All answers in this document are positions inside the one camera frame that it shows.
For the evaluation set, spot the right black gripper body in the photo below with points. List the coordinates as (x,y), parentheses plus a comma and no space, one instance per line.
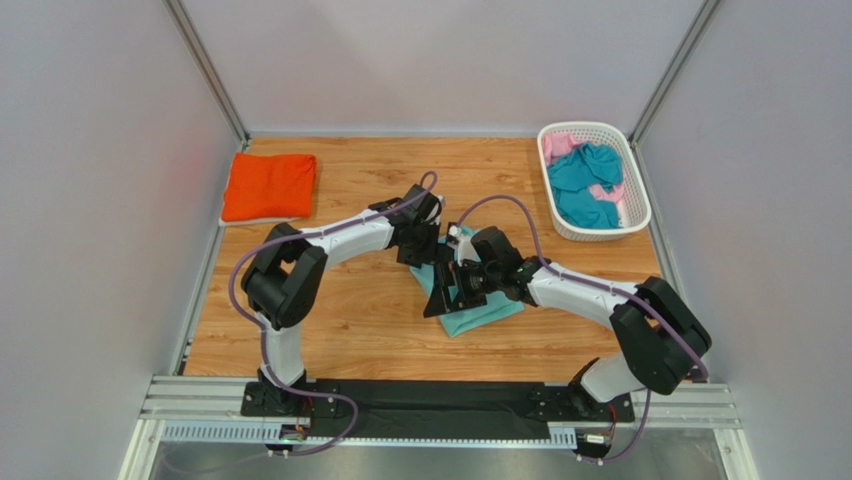
(455,287)

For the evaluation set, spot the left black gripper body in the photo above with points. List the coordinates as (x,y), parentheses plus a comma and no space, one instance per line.
(423,245)

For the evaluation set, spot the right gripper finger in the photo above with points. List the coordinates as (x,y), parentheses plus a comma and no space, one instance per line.
(469,296)
(441,300)

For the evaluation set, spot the mint green t-shirt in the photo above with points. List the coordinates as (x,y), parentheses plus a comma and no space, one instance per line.
(497,307)

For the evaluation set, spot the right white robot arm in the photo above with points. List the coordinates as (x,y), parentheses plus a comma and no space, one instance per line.
(661,340)

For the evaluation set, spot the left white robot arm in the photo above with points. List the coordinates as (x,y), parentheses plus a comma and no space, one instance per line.
(283,279)

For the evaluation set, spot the teal blue t-shirt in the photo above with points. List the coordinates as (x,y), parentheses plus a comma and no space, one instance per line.
(580,210)

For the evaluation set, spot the white plastic laundry basket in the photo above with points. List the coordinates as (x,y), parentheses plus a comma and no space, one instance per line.
(634,209)

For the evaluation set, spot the pink t-shirt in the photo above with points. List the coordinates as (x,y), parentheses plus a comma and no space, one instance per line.
(558,143)

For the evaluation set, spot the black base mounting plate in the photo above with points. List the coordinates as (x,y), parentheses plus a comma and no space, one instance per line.
(436,410)

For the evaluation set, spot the folded orange t-shirt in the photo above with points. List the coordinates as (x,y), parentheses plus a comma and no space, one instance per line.
(285,180)

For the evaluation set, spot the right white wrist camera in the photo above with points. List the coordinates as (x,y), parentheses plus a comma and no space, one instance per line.
(460,239)

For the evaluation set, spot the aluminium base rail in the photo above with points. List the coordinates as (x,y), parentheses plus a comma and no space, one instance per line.
(208,408)

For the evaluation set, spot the right aluminium corner post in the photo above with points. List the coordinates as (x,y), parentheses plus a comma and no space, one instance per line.
(687,46)

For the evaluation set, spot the aluminium corner post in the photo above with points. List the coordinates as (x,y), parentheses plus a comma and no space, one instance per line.
(687,46)
(184,24)

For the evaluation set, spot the left aluminium corner post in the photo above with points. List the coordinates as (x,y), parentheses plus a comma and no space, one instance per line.
(184,24)

